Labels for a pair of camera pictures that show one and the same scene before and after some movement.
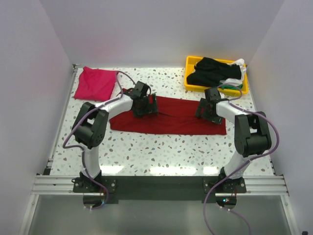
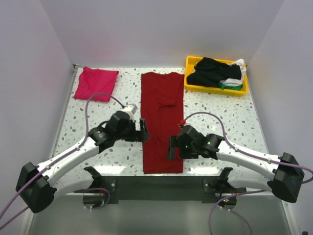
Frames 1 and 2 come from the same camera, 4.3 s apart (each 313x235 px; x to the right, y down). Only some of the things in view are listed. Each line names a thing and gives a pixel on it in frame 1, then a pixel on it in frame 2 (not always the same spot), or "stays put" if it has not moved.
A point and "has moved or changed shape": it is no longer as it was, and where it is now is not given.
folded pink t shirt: x=95 y=84 stays put
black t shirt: x=209 y=72 stays put
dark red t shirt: x=174 y=115 has moved or changed shape
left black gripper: x=139 y=112 → x=140 y=136
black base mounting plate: x=160 y=189 stays put
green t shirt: x=230 y=87 stays put
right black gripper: x=203 y=104 → x=174 y=141
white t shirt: x=235 y=82 stays put
